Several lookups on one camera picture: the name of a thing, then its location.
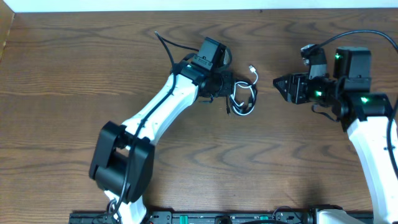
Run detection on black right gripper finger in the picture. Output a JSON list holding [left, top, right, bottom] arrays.
[[273, 81, 291, 101], [273, 75, 292, 86]]

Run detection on white USB cable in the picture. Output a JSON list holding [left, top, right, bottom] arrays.
[[229, 64, 259, 116]]

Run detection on black USB cable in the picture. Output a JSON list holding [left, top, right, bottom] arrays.
[[224, 80, 259, 116]]

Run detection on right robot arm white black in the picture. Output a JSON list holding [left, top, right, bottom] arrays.
[[273, 44, 397, 223]]

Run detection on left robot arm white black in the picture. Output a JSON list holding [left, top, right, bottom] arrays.
[[89, 60, 233, 223]]

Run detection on wooden side panel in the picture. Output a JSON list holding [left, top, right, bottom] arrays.
[[0, 0, 15, 58]]

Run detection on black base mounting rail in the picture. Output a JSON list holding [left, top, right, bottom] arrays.
[[68, 207, 315, 224]]

